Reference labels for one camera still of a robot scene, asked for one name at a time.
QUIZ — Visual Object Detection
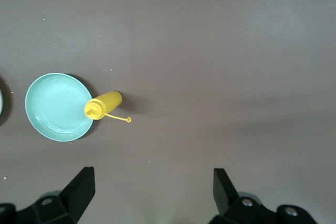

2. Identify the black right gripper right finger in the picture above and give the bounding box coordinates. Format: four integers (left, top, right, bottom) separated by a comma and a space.
209, 168, 317, 224

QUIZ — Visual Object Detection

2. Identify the yellow mustard squeeze bottle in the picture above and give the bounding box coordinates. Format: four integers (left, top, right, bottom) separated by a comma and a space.
83, 90, 132, 123

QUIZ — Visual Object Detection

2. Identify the pale green round plate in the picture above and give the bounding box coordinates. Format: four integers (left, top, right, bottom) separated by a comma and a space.
25, 72, 94, 142

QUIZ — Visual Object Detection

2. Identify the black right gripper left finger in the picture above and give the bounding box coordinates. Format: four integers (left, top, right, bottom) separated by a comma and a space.
0, 166, 96, 224

